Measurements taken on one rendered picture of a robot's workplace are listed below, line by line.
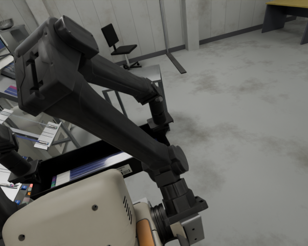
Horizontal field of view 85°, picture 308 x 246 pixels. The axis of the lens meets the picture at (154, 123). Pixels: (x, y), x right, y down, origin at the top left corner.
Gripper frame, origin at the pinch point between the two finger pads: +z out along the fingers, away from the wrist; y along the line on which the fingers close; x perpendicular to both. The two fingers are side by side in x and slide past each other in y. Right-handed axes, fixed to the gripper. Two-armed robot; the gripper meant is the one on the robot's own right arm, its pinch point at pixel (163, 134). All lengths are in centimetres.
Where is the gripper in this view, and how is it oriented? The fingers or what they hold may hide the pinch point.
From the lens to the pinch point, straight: 78.0
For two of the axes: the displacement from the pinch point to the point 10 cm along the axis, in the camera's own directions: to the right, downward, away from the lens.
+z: 1.9, 7.3, 6.6
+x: 3.1, 5.9, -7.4
